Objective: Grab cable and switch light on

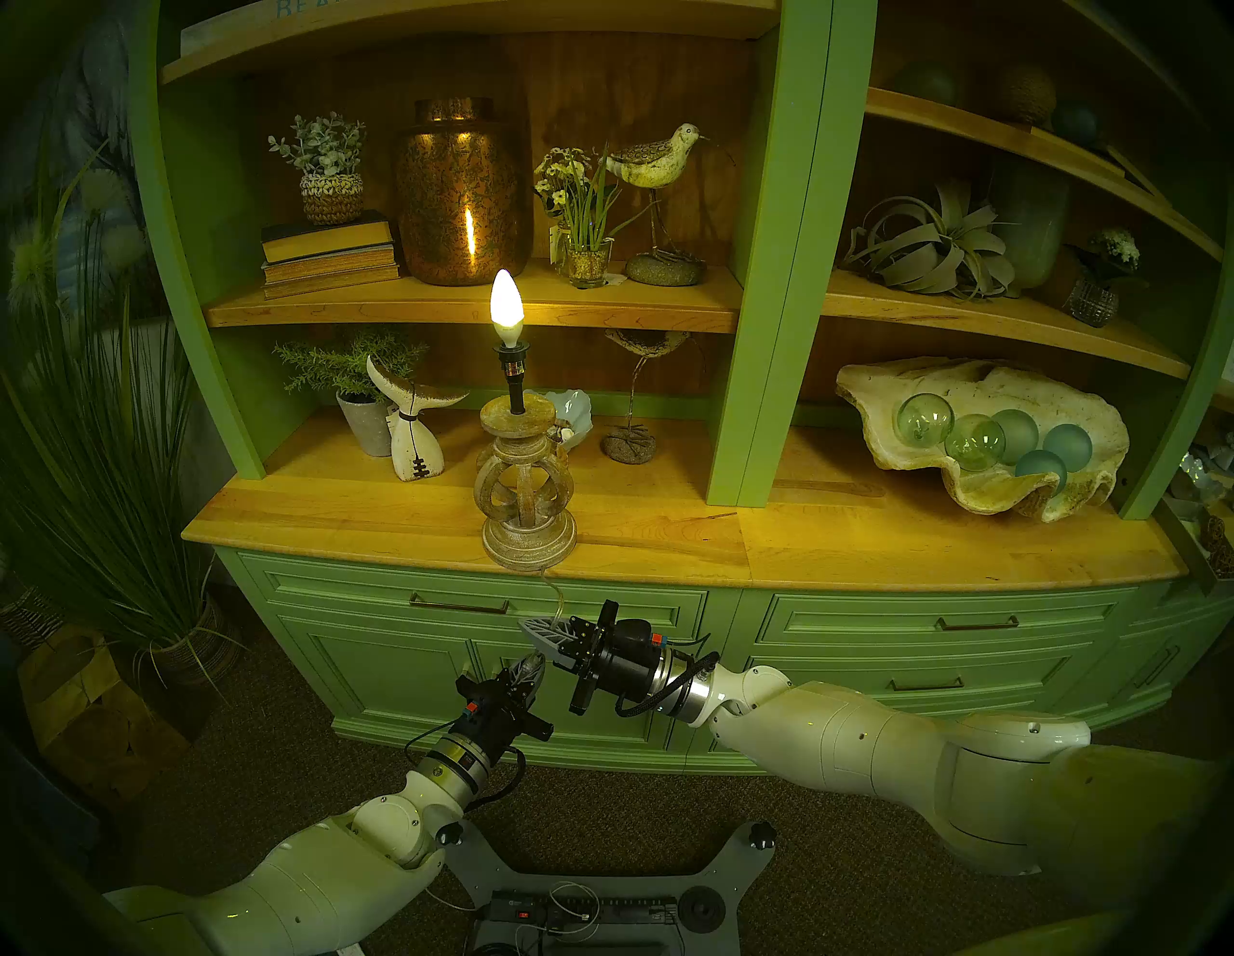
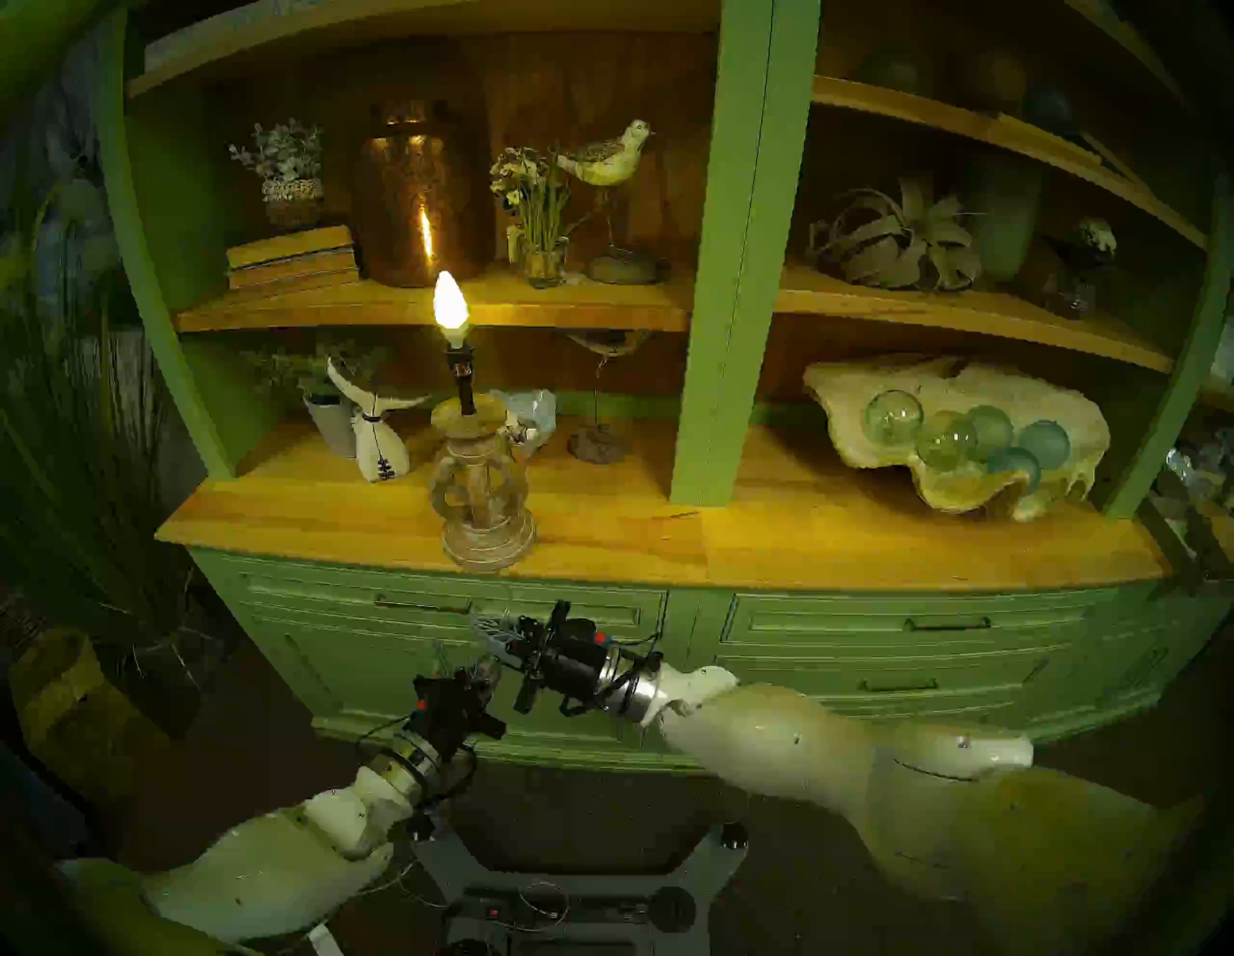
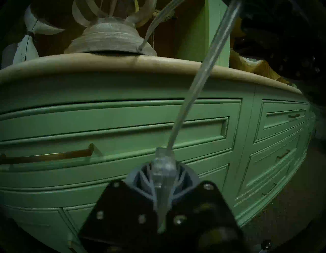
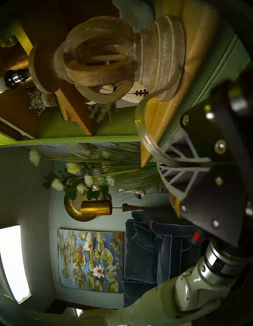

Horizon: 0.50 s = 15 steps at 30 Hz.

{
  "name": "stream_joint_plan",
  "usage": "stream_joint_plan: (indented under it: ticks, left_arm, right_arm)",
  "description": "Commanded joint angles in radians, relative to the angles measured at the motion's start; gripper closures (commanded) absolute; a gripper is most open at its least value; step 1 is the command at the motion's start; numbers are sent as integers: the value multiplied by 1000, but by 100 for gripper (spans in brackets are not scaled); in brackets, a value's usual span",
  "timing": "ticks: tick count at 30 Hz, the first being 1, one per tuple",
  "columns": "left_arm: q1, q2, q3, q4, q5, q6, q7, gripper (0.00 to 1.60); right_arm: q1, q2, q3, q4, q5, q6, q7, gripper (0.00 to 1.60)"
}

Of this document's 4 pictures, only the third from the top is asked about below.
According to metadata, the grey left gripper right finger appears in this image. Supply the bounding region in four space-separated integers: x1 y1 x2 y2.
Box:
165 163 245 243

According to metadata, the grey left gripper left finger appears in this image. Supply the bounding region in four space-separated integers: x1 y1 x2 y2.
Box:
78 161 161 246

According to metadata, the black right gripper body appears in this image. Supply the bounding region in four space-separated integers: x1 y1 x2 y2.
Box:
232 0 326 86

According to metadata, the clear lamp cable with switch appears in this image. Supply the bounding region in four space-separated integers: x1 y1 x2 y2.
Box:
136 0 242 230

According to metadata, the green cabinet door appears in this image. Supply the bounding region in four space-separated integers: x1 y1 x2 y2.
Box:
62 163 229 253
0 204 77 253

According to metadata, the giant clam shell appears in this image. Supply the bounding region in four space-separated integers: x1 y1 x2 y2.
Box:
230 50 291 84

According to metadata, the green cabinet drawer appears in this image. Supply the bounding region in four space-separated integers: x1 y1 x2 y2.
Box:
0 99 242 174
236 158 298 207
255 100 310 143
246 128 302 189

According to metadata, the green cabinet hutch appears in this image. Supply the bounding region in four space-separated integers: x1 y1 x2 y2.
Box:
0 0 316 253

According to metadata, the carved wooden table lamp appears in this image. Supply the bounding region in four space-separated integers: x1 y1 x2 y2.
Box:
64 0 158 56

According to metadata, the white whale tail figurine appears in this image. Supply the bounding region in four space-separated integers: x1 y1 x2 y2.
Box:
1 5 64 67

